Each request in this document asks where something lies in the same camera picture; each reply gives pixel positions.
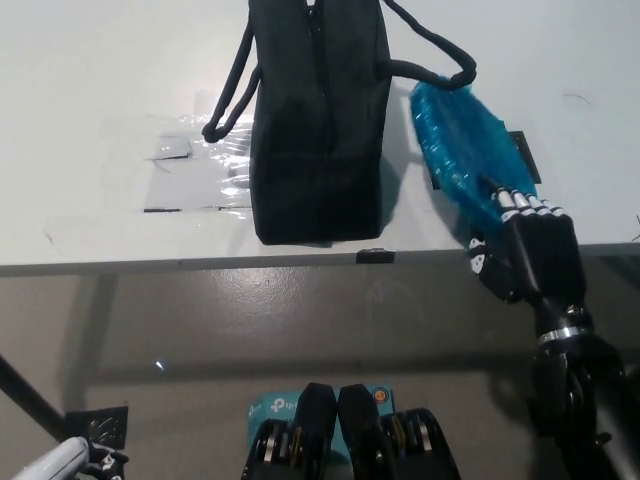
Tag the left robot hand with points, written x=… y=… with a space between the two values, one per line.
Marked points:
x=107 y=460

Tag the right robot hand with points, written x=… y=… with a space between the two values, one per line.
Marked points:
x=545 y=255

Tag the blue plastic-wrapped plate stack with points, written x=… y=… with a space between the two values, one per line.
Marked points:
x=450 y=140

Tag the black fabric tote bag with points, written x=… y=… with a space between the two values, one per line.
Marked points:
x=320 y=175

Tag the black floor tape patch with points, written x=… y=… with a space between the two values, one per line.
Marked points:
x=100 y=422

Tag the black table leg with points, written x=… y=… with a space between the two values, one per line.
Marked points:
x=30 y=395

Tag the large black tape patch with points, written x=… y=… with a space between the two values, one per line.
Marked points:
x=525 y=155

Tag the small black tape piece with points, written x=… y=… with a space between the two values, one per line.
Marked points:
x=375 y=256

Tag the teal tp-link box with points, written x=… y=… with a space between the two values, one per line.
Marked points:
x=272 y=406

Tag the thin black tape strip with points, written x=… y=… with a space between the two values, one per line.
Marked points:
x=161 y=210

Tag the grey tape square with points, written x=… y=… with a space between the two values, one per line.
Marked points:
x=170 y=147

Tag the clear plastic tape sheet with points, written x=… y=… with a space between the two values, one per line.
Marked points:
x=220 y=150

